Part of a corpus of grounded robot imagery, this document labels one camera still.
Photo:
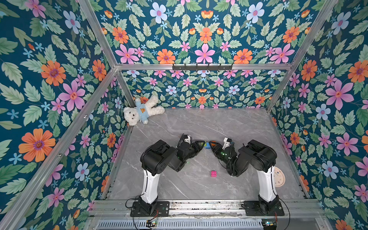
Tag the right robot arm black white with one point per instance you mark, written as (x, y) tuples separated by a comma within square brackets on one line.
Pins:
[(255, 154)]

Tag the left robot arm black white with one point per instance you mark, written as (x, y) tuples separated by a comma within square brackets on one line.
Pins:
[(156, 158)]

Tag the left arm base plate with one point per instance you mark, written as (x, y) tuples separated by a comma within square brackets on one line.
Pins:
[(156, 209)]

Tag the beige round clock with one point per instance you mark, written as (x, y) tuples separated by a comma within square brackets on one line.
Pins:
[(279, 177)]

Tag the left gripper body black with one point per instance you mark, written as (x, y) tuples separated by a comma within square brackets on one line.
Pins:
[(191, 152)]

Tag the white teddy bear blue shirt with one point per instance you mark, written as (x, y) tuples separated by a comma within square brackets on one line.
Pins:
[(142, 111)]

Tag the black hook rail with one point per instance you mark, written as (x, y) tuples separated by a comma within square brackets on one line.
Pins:
[(202, 67)]

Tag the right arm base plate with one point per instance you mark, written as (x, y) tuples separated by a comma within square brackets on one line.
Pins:
[(252, 208)]

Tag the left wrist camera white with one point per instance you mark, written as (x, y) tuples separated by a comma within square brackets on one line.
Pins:
[(188, 139)]

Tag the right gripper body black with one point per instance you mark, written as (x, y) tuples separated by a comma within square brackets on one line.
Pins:
[(222, 151)]

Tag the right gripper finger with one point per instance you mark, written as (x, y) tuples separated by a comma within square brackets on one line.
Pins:
[(215, 149), (213, 143)]

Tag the white ventilation grille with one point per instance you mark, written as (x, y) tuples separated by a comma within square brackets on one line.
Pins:
[(181, 224)]

